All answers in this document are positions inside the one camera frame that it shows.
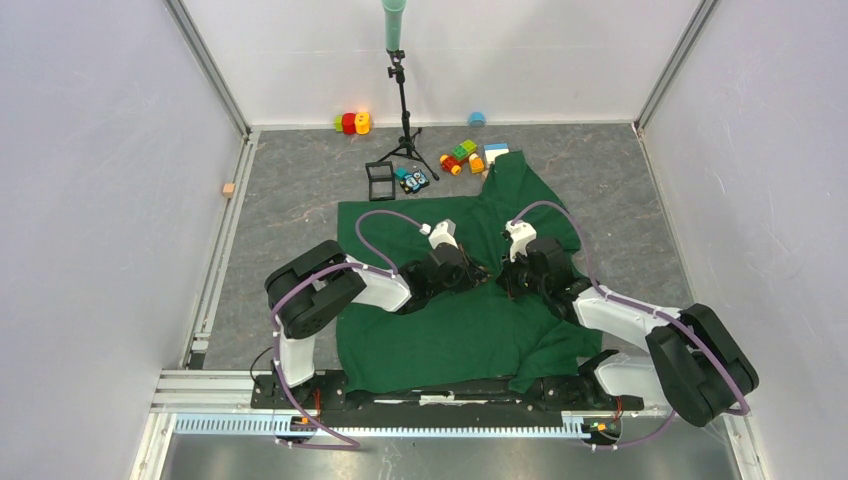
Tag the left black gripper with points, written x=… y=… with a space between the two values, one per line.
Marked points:
x=472 y=274

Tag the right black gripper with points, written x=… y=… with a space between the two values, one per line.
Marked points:
x=505 y=278

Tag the green cloth garment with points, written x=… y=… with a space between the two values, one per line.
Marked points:
x=457 y=337

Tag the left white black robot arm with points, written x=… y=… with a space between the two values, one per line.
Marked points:
x=307 y=293

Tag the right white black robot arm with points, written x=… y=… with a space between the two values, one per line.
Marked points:
x=691 y=363

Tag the black brooch tray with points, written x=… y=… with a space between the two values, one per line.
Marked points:
x=381 y=181

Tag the teal black toy block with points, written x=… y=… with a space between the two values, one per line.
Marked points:
x=411 y=182

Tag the orange yellow toy block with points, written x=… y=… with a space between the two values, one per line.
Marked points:
x=476 y=164

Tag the green red toy blocks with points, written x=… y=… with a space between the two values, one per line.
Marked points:
x=454 y=161

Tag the white blue toy block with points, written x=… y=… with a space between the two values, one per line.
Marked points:
x=493 y=151

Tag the black tripod stand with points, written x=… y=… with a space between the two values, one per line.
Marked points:
x=406 y=147

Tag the blue toy cup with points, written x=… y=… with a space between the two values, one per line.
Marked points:
x=476 y=119

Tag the red orange green toy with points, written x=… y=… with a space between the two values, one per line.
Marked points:
x=353 y=123

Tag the small wooden cube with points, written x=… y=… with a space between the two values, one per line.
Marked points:
x=228 y=190

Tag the teal cylinder on tripod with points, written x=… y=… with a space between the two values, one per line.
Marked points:
x=393 y=17

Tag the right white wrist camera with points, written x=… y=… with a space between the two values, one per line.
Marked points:
x=520 y=234

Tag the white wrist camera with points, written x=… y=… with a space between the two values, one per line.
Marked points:
x=441 y=233
x=520 y=234

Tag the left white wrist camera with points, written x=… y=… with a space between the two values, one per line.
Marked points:
x=441 y=233

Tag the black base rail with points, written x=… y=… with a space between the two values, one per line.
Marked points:
x=475 y=403

